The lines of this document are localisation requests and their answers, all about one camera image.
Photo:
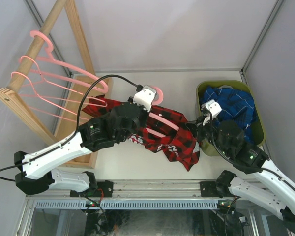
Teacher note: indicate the wooden clothes rack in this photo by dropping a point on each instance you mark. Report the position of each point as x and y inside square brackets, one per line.
[28, 123]

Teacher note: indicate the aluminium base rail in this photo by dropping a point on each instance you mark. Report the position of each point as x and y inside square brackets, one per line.
[157, 189]

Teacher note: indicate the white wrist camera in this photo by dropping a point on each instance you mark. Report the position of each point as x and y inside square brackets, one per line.
[145, 97]
[211, 110]

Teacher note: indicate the red plaid shirt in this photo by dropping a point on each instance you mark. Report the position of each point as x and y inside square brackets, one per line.
[167, 137]

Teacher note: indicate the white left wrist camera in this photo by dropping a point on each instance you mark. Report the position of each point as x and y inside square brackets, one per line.
[145, 97]

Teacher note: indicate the pink plastic hanger red shirt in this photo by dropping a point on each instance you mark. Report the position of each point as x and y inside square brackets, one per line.
[162, 122]

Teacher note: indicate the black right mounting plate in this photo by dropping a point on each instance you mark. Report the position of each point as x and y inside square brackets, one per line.
[211, 189]

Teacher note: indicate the blue plaid shirt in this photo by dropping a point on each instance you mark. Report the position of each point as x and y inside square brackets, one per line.
[236, 105]

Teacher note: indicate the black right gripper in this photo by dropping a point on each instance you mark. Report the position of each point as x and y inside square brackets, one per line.
[198, 128]

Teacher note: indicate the green plastic basket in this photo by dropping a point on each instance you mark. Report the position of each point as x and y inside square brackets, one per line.
[257, 127]

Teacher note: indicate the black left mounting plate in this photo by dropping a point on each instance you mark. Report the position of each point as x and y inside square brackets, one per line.
[104, 189]

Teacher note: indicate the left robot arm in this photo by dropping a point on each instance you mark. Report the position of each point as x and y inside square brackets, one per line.
[39, 170]

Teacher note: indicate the grey slotted cable duct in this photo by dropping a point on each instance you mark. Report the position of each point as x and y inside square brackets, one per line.
[128, 204]

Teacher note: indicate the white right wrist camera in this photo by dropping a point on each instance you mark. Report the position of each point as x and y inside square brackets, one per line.
[211, 110]

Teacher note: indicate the pink plastic hanger blue shirt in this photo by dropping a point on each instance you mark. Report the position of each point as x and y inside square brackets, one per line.
[71, 71]

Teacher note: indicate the black mounting plate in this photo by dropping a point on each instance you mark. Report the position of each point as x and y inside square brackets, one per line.
[211, 189]
[104, 189]

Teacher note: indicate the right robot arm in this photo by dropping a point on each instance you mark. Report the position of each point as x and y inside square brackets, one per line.
[228, 140]

